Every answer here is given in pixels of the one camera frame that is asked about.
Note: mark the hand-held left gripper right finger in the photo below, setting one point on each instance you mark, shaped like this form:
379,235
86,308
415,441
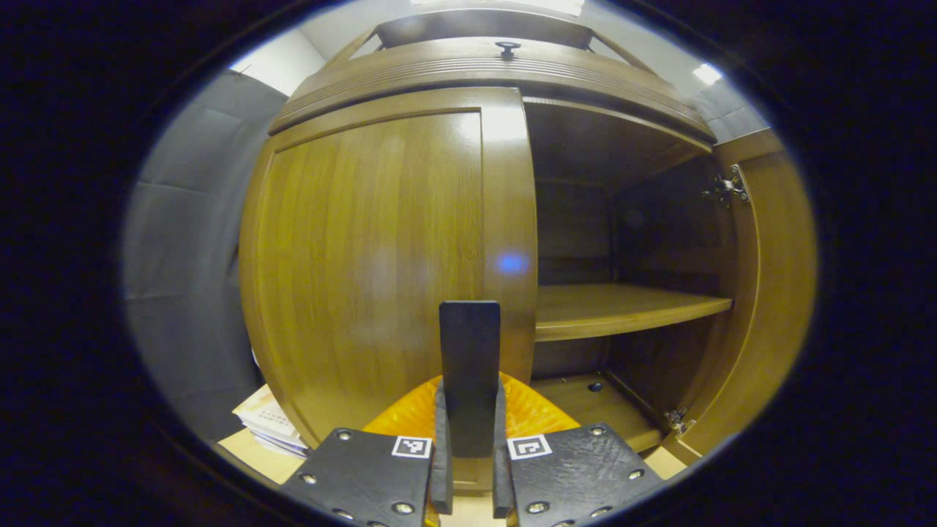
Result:
501,468

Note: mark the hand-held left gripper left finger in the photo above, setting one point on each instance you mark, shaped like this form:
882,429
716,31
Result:
441,468

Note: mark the wooden shoe cabinet door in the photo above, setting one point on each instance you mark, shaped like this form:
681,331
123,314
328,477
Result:
366,256
783,278

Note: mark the wooden double-door shoe cabinet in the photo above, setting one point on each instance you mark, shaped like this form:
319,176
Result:
585,146

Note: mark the metal door hinge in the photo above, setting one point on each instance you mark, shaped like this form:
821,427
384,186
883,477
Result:
679,421
726,187

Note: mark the white orange cover book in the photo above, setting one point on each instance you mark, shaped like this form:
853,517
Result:
267,417

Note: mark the wooden inner shelf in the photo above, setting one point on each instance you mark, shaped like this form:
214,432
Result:
615,307

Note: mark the wooden drawer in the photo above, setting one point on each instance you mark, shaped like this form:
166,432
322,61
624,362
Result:
439,64

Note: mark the black drawer knob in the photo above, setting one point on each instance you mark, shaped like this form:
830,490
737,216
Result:
508,50

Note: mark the small ceiling light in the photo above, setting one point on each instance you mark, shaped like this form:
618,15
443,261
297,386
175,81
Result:
707,74

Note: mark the large ceiling light panel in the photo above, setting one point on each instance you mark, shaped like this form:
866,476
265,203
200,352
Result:
505,6

